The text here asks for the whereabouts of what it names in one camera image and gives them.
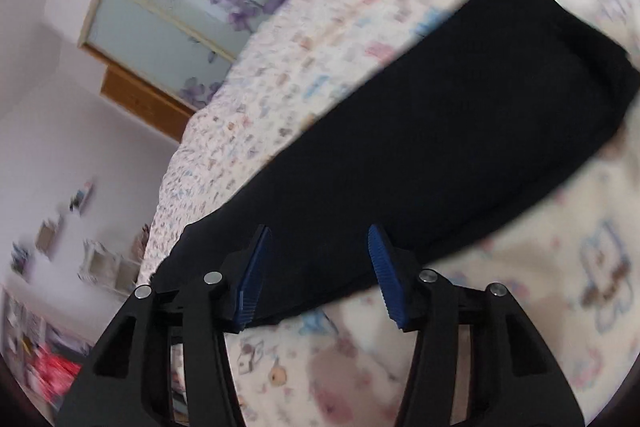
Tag wall shelf with bottles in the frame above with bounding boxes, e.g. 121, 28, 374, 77
10, 243, 34, 281

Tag wooden door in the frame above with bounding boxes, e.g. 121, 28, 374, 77
100, 65, 194, 142

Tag black pants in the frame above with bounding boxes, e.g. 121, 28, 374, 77
151, 0, 639, 324

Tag white wall shelf with trinkets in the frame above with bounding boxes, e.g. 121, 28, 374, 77
68, 180, 94, 215

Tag bookshelf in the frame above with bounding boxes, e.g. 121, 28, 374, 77
1, 289, 92, 417

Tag red floral cloth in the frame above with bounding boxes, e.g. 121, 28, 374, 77
32, 348, 81, 403

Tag white wall shelf with box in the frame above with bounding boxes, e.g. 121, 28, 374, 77
34, 213, 64, 260

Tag white rack shelf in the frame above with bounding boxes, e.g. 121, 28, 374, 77
77, 239, 140, 298

